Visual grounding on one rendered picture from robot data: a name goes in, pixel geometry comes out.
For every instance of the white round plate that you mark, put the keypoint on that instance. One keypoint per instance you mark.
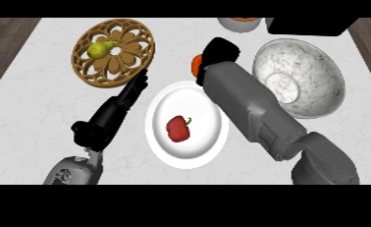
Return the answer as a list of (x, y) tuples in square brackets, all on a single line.
[(187, 124)]

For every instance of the white marble bowl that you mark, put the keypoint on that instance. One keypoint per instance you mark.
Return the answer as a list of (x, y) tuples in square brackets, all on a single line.
[(297, 77)]

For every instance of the wooden carved round trivet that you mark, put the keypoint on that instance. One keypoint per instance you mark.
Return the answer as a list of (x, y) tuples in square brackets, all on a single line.
[(113, 53)]

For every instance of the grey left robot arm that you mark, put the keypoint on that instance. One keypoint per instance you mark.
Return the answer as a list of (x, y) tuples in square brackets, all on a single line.
[(72, 170)]

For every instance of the orange round squash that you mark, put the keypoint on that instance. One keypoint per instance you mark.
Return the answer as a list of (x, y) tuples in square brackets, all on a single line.
[(196, 65)]

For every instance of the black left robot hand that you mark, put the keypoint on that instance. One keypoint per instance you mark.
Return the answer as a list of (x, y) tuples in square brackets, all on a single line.
[(107, 116)]

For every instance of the yellow-green pear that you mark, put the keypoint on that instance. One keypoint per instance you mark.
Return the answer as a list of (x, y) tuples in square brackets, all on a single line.
[(100, 49)]

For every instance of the grey cup with orange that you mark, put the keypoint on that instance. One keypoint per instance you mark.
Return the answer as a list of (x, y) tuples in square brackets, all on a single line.
[(238, 24)]

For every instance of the black appliance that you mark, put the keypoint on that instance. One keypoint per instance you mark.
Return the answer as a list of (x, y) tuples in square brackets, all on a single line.
[(311, 26)]

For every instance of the red bell pepper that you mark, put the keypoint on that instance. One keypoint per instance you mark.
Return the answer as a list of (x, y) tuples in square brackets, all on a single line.
[(178, 128)]

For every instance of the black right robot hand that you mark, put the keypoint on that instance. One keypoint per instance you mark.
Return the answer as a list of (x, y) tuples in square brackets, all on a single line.
[(221, 52)]

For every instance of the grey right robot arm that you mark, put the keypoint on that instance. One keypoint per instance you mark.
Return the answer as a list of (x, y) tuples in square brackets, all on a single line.
[(269, 119)]

